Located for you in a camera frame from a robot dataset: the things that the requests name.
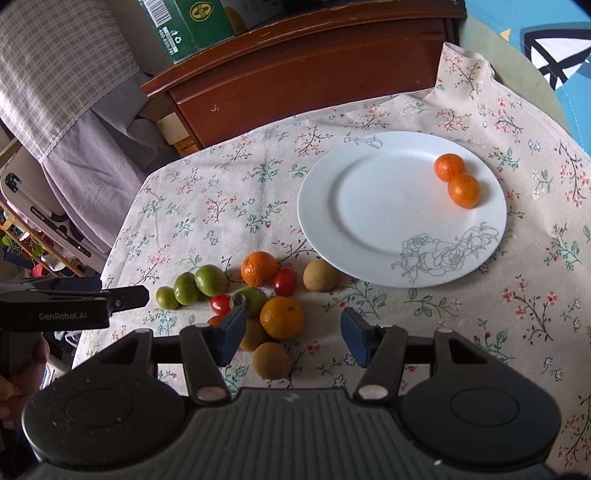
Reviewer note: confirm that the white plate with flower outline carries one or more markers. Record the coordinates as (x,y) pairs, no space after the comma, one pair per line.
(369,207)

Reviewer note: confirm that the green carton box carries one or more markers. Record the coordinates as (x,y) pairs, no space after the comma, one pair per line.
(194,23)

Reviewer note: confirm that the beige checked cloth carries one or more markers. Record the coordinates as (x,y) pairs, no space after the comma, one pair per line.
(55,69)

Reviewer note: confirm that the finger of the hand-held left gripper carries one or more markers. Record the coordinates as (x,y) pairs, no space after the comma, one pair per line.
(127,297)

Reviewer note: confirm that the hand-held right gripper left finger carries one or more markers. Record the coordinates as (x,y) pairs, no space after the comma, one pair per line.
(231,334)

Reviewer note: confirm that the green plum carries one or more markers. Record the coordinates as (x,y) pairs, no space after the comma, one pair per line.
(167,297)
(211,280)
(255,299)
(185,288)

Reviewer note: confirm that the red cherry tomato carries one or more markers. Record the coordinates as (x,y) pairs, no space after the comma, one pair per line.
(220,303)
(285,281)

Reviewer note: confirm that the person's left hand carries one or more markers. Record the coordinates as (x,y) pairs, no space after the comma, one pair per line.
(21,397)

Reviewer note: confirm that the white plastic frame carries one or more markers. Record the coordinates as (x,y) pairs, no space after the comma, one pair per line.
(46,217)

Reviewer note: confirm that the person in blue shirt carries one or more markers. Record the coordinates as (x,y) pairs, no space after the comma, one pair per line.
(554,46)

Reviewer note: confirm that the brown wooden nightstand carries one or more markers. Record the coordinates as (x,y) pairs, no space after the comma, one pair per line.
(300,78)

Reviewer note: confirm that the wooden rack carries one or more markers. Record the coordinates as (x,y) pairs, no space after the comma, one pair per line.
(41,249)

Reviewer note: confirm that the yellow packet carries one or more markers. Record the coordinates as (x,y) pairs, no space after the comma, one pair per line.
(185,146)

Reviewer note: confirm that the floral tablecloth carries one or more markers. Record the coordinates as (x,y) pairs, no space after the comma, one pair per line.
(231,207)

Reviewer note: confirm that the lilac checked cloth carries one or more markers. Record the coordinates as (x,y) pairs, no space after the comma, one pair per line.
(106,161)

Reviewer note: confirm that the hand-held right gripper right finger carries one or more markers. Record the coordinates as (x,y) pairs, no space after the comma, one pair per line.
(354,339)

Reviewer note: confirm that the mandarin orange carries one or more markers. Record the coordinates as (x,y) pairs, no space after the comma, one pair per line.
(282,317)
(215,320)
(259,268)
(464,190)
(449,167)

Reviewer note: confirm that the brown kiwi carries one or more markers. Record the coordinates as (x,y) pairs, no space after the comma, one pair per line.
(254,336)
(272,360)
(322,275)

